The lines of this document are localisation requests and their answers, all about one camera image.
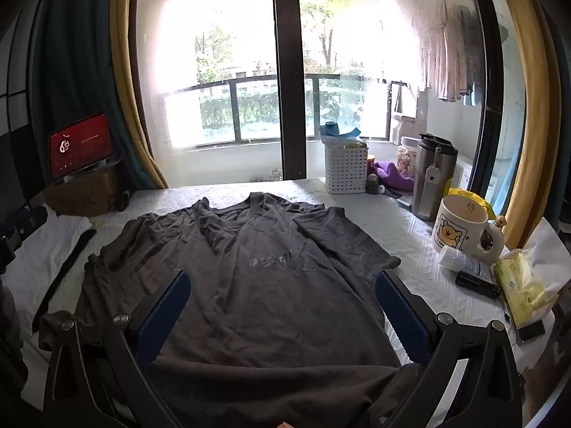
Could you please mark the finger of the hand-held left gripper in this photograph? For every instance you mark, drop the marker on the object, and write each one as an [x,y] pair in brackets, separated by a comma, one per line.
[31,220]

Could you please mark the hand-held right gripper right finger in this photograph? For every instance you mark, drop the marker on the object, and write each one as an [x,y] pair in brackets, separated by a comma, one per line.
[401,316]

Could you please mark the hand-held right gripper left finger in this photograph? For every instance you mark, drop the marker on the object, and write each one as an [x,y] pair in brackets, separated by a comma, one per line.
[166,316]

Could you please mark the dark grey t-shirt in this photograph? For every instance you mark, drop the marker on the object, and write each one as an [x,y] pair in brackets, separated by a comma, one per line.
[267,303]

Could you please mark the white garment with black trim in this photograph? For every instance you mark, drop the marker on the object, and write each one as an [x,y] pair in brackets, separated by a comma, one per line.
[26,254]

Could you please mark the brown cardboard box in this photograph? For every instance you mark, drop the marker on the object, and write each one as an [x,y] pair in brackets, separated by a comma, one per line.
[84,194]

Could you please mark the small white bottle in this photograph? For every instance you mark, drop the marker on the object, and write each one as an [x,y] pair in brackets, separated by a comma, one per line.
[450,259]

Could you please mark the black remote control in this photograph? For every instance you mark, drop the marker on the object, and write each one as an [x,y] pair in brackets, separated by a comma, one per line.
[477,284]

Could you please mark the red screen monitor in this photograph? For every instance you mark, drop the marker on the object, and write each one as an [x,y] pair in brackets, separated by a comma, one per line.
[80,147]

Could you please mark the white cartoon bear mug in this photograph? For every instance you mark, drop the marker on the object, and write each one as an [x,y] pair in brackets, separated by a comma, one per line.
[455,234]

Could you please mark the black phone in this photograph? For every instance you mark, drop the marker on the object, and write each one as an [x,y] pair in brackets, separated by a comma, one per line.
[528,332]

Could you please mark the yellow tissue pack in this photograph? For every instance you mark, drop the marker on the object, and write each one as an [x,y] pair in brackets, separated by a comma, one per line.
[526,285]

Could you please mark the yellow bag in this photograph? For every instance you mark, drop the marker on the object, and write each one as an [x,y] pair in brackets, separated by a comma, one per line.
[484,207]

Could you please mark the purple plush toy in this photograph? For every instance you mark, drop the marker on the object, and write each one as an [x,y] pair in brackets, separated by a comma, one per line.
[392,176]

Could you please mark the steel thermos bottle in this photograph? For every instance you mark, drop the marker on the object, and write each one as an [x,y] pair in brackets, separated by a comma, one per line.
[432,178]

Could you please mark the white perforated basket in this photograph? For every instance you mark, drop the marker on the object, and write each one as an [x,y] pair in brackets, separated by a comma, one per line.
[345,169]

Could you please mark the yellow curtain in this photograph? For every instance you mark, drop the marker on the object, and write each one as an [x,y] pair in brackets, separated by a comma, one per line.
[531,98]
[134,98]

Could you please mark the clear jar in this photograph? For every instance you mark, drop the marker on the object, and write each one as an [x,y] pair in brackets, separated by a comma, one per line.
[408,156]

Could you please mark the teal curtain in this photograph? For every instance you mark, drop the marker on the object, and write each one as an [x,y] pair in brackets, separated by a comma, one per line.
[76,53]

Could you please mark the blue cloth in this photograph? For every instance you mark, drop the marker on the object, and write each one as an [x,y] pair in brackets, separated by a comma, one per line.
[337,130]

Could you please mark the balcony railing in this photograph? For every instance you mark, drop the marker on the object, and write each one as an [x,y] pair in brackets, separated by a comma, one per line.
[241,82]

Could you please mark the hanging pink shirt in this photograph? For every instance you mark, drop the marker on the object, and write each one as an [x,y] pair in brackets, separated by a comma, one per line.
[441,53]

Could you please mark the hanging grey shirt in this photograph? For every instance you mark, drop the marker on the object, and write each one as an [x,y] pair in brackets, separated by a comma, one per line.
[473,58]

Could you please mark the dark window post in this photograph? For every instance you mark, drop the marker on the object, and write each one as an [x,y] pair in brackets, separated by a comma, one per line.
[287,76]

